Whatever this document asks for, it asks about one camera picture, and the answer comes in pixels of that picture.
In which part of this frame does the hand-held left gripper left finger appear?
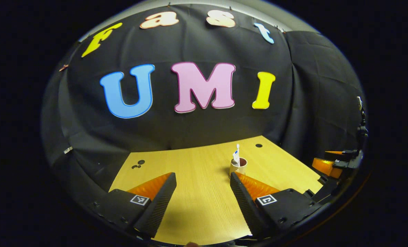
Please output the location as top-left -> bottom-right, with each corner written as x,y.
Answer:
89,172 -> 177,239

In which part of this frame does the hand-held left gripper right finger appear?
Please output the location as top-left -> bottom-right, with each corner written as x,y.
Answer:
229,172 -> 323,240

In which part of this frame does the beige cup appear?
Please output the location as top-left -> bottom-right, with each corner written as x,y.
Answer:
229,157 -> 248,179

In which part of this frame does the wooden desktop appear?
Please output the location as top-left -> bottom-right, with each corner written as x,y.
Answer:
109,135 -> 324,246

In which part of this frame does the black backdrop cloth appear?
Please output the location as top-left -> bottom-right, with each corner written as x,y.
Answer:
41,3 -> 366,206

